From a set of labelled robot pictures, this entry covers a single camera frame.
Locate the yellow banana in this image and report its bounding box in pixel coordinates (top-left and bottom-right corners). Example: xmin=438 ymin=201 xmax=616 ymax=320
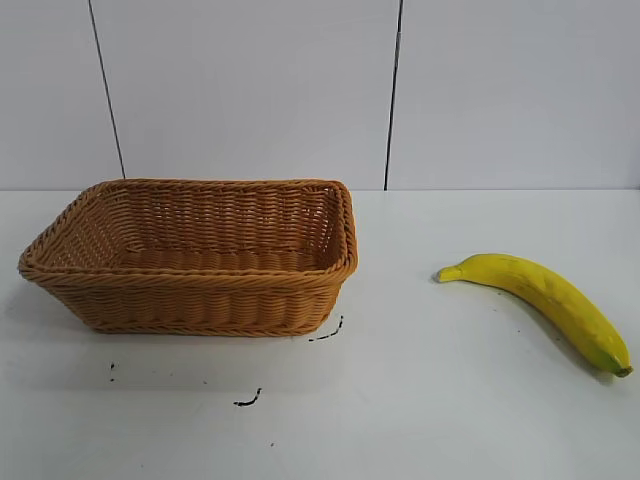
xmin=437 ymin=253 xmax=634 ymax=378

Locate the brown woven wicker basket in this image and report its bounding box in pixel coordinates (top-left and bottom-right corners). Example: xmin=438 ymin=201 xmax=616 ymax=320
xmin=18 ymin=177 xmax=360 ymax=336

